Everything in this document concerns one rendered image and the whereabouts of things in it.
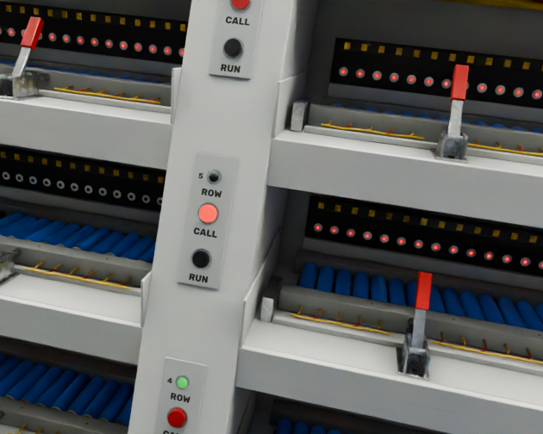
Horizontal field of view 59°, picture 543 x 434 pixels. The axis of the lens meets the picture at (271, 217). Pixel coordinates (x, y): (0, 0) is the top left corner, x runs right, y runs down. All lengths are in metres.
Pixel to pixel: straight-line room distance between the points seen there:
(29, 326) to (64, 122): 0.21
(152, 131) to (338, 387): 0.29
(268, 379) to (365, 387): 0.09
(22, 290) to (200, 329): 0.20
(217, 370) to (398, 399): 0.17
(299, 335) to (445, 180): 0.20
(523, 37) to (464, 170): 0.29
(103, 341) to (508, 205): 0.40
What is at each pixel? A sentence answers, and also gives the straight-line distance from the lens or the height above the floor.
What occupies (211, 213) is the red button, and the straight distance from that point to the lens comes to 0.44.
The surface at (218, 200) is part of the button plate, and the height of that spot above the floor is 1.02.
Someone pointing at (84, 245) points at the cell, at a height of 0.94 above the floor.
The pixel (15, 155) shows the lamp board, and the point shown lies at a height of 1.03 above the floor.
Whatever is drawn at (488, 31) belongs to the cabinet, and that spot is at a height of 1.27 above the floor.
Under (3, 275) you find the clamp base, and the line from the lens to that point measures 0.58.
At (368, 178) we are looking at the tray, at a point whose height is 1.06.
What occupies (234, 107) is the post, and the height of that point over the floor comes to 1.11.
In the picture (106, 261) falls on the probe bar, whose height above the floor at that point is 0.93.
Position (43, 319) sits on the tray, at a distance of 0.54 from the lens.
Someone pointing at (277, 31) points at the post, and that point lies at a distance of 0.46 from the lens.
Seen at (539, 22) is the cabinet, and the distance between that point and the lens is 0.71.
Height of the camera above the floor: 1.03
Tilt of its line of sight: 3 degrees down
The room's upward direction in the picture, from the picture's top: 9 degrees clockwise
